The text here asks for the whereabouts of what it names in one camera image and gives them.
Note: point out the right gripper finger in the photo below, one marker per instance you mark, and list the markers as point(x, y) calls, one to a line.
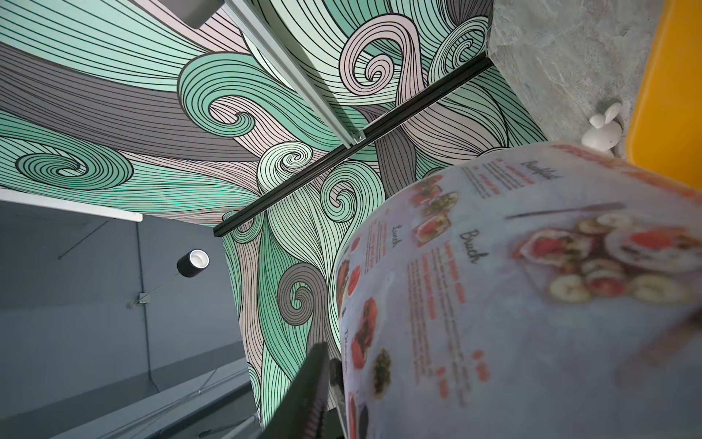
point(301, 413)

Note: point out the aluminium back rail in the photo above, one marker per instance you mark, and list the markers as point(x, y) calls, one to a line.
point(253, 26)

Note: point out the yellow plastic tray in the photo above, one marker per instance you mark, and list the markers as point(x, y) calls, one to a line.
point(665, 133)

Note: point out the white bunny figurine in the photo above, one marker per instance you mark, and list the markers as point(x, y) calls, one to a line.
point(605, 132)

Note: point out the special menu paper sheet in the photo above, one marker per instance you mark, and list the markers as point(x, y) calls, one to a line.
point(545, 291)

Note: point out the black ceiling spotlight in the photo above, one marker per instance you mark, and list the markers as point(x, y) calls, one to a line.
point(193, 263)

